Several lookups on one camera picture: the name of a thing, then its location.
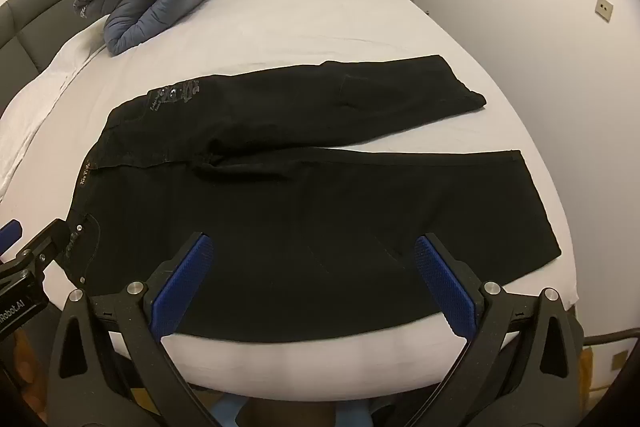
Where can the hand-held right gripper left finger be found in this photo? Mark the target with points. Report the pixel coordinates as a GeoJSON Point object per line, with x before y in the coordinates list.
{"type": "Point", "coordinates": [182, 279]}

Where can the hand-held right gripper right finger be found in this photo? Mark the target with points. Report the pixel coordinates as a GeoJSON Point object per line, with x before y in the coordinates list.
{"type": "Point", "coordinates": [445, 282]}

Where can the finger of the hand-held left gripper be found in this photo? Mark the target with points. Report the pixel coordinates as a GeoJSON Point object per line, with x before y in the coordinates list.
{"type": "Point", "coordinates": [9, 234]}
{"type": "Point", "coordinates": [45, 242]}

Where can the black pants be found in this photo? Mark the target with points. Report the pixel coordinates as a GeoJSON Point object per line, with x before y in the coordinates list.
{"type": "Point", "coordinates": [300, 207]}

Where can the light blue slipper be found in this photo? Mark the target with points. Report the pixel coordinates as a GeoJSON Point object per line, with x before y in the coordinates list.
{"type": "Point", "coordinates": [227, 409]}

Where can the white pillow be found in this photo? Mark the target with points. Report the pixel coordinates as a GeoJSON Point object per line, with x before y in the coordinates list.
{"type": "Point", "coordinates": [45, 82]}

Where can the grey padded headboard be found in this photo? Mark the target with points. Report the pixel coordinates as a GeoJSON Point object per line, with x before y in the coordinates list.
{"type": "Point", "coordinates": [25, 22]}

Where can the low wall socket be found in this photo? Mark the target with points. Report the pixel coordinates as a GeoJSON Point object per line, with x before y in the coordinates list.
{"type": "Point", "coordinates": [620, 359]}

